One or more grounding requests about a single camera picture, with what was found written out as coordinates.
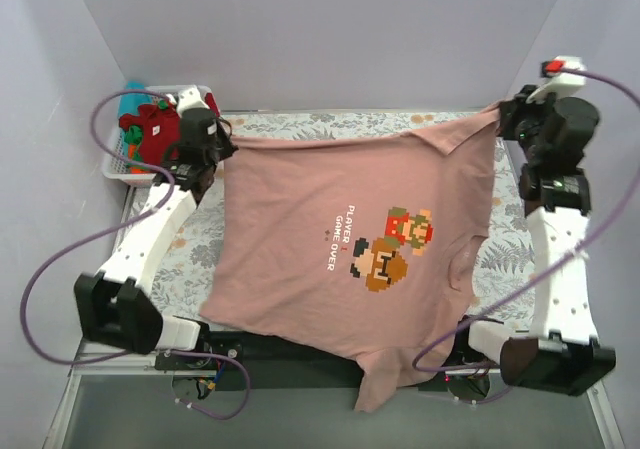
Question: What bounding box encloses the teal t-shirt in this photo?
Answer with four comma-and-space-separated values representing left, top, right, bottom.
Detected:
117, 81, 150, 118

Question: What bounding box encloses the floral table mat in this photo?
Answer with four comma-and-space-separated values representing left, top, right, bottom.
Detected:
113, 111, 535, 333

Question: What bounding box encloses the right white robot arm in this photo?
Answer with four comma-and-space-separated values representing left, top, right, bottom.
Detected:
452, 85, 616, 396

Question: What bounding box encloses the orange t-shirt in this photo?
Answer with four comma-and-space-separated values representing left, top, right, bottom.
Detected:
126, 144, 147, 174

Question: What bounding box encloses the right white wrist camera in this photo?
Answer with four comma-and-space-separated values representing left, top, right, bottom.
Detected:
526, 56, 586, 103

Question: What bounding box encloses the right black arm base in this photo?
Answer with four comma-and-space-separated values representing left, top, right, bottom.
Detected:
415, 350, 511, 408

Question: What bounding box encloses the white plastic laundry basket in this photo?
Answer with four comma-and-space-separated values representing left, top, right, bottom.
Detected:
101, 84, 213, 189

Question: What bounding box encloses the pink printed t-shirt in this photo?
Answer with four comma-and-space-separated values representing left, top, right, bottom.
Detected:
200, 106, 499, 412

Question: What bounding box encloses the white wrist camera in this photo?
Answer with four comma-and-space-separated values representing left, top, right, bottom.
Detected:
526, 56, 586, 103
166, 85, 209, 117

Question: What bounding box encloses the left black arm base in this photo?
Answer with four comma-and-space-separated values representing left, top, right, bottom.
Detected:
153, 337, 251, 402

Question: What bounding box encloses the aluminium frame rail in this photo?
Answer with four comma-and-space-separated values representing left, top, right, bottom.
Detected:
69, 333, 601, 380

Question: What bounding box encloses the dark red t-shirt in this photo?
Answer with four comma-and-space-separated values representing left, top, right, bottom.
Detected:
117, 92, 222, 163

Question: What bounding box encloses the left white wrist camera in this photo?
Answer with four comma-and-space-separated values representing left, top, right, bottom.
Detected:
166, 85, 209, 117

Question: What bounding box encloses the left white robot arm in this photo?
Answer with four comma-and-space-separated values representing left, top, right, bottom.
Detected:
74, 106, 237, 369

